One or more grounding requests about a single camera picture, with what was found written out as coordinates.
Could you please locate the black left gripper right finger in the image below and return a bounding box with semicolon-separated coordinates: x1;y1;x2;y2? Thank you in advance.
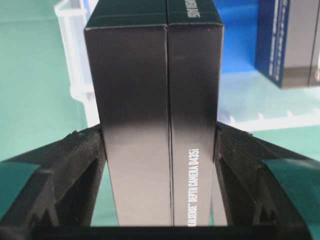
213;122;320;227

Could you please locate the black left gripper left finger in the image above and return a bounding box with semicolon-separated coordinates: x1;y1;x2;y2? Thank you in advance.
0;125;107;227

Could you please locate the black realsense box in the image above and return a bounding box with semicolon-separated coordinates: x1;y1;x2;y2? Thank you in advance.
255;0;320;89
84;0;224;227

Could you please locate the clear plastic storage case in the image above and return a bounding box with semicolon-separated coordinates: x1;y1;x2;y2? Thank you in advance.
54;0;320;139

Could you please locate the blue cloth inside case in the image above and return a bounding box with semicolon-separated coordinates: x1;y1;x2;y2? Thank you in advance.
214;0;259;74

